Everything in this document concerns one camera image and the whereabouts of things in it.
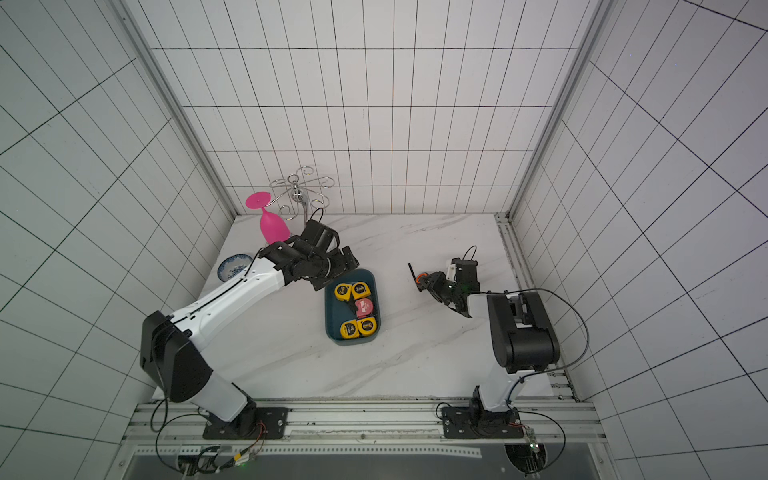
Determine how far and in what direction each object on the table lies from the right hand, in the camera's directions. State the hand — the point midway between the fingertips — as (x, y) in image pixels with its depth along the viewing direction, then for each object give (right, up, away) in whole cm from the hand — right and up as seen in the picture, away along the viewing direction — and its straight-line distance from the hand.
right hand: (413, 279), depth 96 cm
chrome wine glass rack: (-33, +28, -8) cm, 44 cm away
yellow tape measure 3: (-20, -13, -10) cm, 26 cm away
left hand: (-21, +3, -15) cm, 26 cm away
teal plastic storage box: (-20, -9, -3) cm, 22 cm away
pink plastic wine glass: (-45, +17, -2) cm, 48 cm away
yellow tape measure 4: (-15, -13, -8) cm, 21 cm away
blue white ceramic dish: (-64, +4, +6) cm, 64 cm away
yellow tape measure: (-23, -4, -1) cm, 24 cm away
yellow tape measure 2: (-18, -3, -1) cm, 18 cm away
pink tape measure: (-16, -8, -4) cm, 19 cm away
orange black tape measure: (+3, +1, +3) cm, 4 cm away
